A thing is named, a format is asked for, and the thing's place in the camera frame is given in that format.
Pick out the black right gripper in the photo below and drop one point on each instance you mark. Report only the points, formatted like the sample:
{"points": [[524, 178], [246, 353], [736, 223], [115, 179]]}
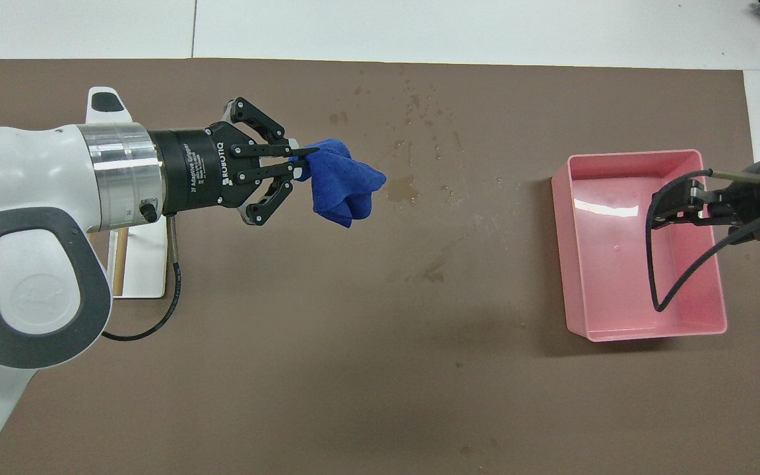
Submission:
{"points": [[753, 198]]}

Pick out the water puddle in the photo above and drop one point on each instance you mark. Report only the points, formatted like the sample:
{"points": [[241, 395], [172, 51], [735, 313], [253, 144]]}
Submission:
{"points": [[403, 190]]}

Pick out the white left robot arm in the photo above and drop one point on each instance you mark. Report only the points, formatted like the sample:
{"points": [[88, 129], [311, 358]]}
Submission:
{"points": [[24, 218]]}

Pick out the white rack with wooden dowels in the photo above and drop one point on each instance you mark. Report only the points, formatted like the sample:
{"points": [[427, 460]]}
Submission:
{"points": [[146, 264]]}

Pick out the pink plastic bin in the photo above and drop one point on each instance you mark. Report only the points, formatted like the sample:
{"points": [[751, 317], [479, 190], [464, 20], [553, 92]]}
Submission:
{"points": [[617, 277]]}

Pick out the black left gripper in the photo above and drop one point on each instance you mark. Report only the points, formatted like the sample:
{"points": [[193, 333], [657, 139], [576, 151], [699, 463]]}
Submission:
{"points": [[192, 168]]}

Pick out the blue towel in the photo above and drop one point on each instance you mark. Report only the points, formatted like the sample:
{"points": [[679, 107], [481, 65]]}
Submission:
{"points": [[344, 185]]}

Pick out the brown table mat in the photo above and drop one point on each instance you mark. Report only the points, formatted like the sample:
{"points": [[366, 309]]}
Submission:
{"points": [[353, 396]]}

